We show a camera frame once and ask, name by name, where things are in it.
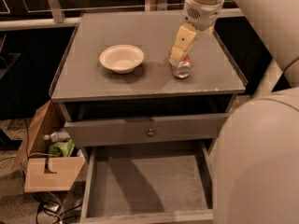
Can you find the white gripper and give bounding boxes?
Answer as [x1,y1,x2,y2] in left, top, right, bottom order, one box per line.
[169,0,224,65]

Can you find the red coke can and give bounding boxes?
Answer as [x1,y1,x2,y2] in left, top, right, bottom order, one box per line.
[169,47,192,79]

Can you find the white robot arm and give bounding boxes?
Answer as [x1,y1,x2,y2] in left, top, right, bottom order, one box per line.
[169,0,299,224]

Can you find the grey wooden drawer cabinet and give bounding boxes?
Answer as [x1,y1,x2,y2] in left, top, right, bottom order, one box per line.
[49,9,249,154]

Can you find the round metal drawer knob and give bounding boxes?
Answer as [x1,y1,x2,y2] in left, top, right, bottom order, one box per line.
[147,128,155,137]

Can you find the grey top drawer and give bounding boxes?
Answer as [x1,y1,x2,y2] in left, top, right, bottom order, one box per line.
[64,113,228,148]

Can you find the open grey middle drawer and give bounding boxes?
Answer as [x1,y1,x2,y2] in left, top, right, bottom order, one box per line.
[80,141,213,224]

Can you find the white paper bowl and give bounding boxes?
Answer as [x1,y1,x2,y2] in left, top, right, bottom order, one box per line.
[99,45,145,74]

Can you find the metal window railing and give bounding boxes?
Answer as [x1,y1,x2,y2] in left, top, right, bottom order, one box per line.
[0,0,247,32]

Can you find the clear plastic bottle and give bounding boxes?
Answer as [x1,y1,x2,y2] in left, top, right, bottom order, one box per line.
[44,131,70,143]

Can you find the green plastic bag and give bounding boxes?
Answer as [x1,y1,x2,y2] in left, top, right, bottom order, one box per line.
[49,140,75,157]

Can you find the brown cardboard box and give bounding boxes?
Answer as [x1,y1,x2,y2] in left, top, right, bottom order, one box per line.
[13,101,86,192]

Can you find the white slanted post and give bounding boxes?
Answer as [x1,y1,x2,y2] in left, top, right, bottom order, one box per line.
[252,59,283,98]

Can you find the black floor cables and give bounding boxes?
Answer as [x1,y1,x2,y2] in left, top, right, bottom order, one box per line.
[34,191,83,224]

